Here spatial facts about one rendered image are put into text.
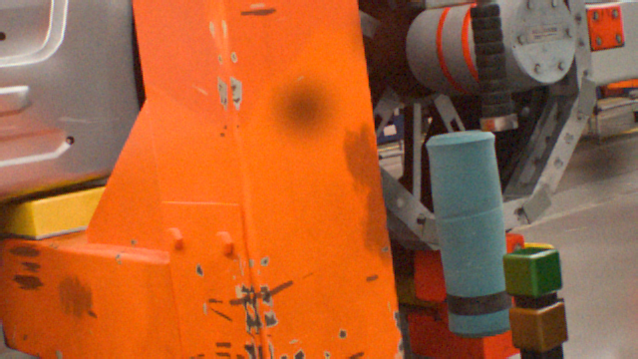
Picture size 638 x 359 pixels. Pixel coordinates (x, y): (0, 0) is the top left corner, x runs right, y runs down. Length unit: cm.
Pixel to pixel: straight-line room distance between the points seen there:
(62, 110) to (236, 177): 52
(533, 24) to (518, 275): 53
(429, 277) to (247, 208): 63
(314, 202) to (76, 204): 52
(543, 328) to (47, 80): 75
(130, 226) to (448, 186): 42
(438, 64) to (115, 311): 57
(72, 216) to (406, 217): 44
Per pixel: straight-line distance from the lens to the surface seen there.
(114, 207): 127
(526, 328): 103
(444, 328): 166
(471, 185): 141
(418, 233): 152
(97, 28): 151
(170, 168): 110
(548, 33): 150
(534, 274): 101
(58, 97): 148
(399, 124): 687
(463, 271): 144
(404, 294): 174
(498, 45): 131
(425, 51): 155
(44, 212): 147
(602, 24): 182
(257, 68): 100
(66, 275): 138
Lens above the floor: 85
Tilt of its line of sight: 6 degrees down
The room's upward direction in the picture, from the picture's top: 8 degrees counter-clockwise
